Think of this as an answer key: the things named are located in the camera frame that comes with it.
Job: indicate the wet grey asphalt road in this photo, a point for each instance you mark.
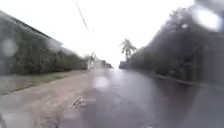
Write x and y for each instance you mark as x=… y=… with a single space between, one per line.
x=140 y=100

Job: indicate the palm tree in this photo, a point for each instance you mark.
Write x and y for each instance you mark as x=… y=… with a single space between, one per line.
x=127 y=48

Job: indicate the grass verge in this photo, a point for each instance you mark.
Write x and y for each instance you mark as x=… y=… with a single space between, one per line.
x=26 y=81

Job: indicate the row of dark trees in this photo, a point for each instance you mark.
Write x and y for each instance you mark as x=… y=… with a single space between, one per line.
x=186 y=50

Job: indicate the pale dirt roadside strip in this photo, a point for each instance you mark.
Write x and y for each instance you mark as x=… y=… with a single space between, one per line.
x=43 y=100

